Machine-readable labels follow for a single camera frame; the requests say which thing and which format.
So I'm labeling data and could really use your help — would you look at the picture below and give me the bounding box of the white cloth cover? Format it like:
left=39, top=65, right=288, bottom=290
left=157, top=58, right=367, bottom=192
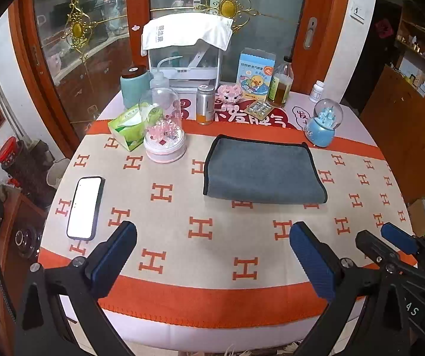
left=140, top=15, right=234, bottom=54

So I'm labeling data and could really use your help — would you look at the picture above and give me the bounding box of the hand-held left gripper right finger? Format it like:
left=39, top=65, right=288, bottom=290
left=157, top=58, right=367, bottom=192
left=289, top=221, right=402, bottom=356

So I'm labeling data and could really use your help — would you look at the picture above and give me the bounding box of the orange patterned blanket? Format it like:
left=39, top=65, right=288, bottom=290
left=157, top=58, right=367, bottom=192
left=38, top=120, right=418, bottom=329

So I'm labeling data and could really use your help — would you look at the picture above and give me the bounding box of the blue box with duck print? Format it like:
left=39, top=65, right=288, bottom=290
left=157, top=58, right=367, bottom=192
left=236, top=48, right=277, bottom=101

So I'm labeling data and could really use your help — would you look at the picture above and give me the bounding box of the black smartphone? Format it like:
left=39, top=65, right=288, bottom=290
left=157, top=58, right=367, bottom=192
left=66, top=176, right=105, bottom=241

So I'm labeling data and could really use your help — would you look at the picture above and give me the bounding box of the white pill bottle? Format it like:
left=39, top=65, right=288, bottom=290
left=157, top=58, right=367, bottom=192
left=309, top=80, right=325, bottom=104

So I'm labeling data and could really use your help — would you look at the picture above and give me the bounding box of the white bucket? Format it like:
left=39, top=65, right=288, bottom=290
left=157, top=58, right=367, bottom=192
left=46, top=158, right=72, bottom=190

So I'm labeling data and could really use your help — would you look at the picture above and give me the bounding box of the silver canister with orange base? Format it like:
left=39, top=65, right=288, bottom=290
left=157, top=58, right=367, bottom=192
left=196, top=85, right=215, bottom=125

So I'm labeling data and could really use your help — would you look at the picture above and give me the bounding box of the silver door handle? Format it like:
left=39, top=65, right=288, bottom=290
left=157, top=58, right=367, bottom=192
left=303, top=17, right=318, bottom=50

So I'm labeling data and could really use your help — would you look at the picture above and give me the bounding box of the clear wash bottle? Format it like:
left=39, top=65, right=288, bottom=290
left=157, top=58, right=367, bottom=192
left=149, top=55, right=184, bottom=93

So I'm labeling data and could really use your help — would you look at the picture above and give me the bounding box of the grey towel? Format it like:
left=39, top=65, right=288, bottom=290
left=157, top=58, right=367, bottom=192
left=203, top=134, right=328, bottom=204

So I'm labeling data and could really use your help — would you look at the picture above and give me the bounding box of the pill blister pack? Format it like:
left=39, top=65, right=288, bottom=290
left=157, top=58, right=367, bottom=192
left=242, top=100, right=275, bottom=119

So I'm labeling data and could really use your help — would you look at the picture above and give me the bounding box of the wooden glass door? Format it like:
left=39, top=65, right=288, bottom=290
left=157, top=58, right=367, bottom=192
left=7, top=0, right=136, bottom=150
left=125, top=0, right=353, bottom=95

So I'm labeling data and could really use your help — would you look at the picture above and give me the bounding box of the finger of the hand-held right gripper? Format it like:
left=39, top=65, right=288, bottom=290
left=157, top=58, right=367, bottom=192
left=356, top=229, right=396, bottom=272
left=380, top=222, right=421, bottom=257

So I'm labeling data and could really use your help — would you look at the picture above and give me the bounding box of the jar with red lid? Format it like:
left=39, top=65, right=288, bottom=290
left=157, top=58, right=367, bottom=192
left=0, top=136, right=20, bottom=166

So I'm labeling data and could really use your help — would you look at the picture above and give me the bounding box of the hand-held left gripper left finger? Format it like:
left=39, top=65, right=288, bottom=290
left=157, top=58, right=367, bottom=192
left=14, top=221, right=138, bottom=356

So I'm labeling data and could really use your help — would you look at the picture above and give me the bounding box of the green tissue pack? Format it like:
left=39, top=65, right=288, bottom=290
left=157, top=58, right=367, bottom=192
left=107, top=104, right=154, bottom=152

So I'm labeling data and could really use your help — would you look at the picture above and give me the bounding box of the pink pig toy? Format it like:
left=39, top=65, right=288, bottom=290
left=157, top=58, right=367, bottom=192
left=216, top=83, right=244, bottom=104

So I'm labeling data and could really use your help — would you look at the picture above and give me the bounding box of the white wall switch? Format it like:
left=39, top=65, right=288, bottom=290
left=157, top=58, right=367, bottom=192
left=350, top=1, right=369, bottom=22

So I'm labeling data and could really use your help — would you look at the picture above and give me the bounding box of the wooden shelf cabinet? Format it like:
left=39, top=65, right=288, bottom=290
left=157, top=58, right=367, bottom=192
left=359, top=0, right=425, bottom=203

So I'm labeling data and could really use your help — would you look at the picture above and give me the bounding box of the cardboard box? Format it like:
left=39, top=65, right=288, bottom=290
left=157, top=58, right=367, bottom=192
left=406, top=196, right=425, bottom=237

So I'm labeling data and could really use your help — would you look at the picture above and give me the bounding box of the white countertop appliance box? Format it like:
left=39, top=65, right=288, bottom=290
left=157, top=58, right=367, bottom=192
left=147, top=39, right=223, bottom=104

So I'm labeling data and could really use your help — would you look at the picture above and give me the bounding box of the blue castle snow globe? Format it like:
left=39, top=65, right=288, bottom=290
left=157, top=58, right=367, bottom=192
left=303, top=98, right=344, bottom=147

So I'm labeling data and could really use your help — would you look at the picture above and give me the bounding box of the glass bottle with amber liquid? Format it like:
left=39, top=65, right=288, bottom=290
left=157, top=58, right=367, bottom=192
left=267, top=56, right=294, bottom=108

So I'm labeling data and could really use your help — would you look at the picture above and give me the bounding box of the glass dome with pink flowers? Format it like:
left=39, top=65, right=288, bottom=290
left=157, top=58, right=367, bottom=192
left=138, top=88, right=187, bottom=164

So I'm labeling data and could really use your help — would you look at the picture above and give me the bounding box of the teal canister with brown lid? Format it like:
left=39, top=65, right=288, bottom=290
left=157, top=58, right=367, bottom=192
left=119, top=66, right=151, bottom=110

